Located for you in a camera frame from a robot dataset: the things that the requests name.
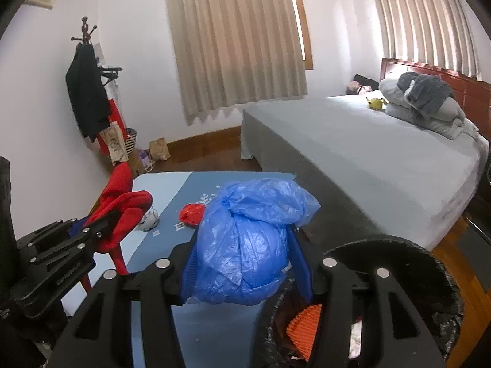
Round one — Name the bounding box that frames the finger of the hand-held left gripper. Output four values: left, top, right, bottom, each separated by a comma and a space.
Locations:
16, 218, 79, 250
29, 209, 129, 265

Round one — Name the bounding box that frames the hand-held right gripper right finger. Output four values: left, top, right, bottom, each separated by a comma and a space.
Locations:
288, 228, 447, 368

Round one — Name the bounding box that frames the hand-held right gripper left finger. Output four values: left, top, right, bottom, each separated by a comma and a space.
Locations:
48, 234, 200, 368

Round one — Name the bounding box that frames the red cloth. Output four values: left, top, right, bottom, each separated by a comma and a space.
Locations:
89, 163, 154, 277

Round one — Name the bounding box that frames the orange foam net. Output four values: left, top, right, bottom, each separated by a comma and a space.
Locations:
286, 303, 323, 362

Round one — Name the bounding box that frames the blue plastic bag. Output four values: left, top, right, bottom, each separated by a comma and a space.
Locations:
180, 178, 322, 307

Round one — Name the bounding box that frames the black trash bin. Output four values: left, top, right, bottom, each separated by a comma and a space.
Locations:
251, 234, 465, 368

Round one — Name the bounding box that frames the grey white crumpled cloth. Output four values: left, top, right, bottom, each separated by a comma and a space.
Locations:
136, 206, 160, 232

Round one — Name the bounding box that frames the red mesh ball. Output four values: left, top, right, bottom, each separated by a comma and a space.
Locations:
180, 204, 208, 226

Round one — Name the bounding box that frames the brown cardboard box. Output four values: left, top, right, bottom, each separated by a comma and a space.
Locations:
126, 149, 148, 178

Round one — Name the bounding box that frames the beige printed tote bag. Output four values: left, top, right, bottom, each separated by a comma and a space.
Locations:
103, 121, 129, 165

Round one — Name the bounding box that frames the striped bag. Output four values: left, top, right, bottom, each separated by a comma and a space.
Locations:
125, 128, 139, 158

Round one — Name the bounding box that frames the brown paper bag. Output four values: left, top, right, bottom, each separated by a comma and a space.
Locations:
149, 138, 171, 162

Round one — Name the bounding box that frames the red bag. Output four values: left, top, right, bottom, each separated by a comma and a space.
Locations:
98, 98, 127, 155

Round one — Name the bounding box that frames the black coat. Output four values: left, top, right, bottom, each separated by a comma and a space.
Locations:
65, 44, 113, 142

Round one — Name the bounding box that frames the bed with grey sheet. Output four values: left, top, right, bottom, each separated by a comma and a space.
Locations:
240, 90, 491, 254

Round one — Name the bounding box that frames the black clothes hanger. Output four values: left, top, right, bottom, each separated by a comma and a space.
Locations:
98, 65, 123, 85

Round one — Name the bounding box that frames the wooden coat rack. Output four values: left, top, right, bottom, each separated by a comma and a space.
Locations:
71, 16, 98, 47

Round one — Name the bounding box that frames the black bag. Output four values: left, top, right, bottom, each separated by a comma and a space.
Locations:
347, 74, 380, 94

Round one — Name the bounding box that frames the light grey folded duvet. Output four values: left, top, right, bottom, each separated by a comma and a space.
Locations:
379, 78, 480, 141

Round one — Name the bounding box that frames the dark grey blanket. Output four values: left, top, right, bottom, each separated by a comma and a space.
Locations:
397, 72, 455, 123

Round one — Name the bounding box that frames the wide beige curtain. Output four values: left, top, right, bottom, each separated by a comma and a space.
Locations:
163, 0, 309, 125

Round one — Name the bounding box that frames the wooden headboard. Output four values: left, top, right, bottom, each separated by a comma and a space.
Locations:
380, 57, 491, 140

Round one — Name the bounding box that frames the narrow beige curtain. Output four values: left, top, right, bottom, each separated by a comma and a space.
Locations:
368, 0, 482, 81

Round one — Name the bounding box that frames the wooden window frame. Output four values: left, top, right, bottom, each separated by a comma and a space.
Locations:
288, 0, 314, 71

